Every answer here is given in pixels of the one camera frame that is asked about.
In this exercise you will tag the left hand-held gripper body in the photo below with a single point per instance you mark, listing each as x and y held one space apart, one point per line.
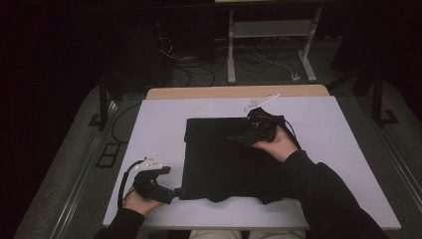
149 189

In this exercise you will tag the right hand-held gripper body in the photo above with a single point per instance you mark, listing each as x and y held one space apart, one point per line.
262 127

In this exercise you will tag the black tank top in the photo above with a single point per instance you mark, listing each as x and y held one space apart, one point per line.
215 159

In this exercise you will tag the person's left hand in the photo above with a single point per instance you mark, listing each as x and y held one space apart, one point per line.
141 204

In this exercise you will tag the person's right hand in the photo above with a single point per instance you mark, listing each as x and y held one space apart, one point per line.
278 146

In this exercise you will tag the white table cover sheet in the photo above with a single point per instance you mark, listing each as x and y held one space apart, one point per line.
159 132

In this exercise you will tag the white power plug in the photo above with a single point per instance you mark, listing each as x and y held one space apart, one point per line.
295 77

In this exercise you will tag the wooden table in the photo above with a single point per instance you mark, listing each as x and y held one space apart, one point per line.
185 92

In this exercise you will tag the black metal stand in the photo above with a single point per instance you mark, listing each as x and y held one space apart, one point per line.
378 99
103 106

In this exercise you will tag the black floor frame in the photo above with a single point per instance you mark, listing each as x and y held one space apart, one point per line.
108 155

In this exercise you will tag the metal floor rail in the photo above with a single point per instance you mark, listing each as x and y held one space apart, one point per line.
403 166
79 186

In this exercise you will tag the grey metal desk frame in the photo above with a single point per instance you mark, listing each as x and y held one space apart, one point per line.
231 49

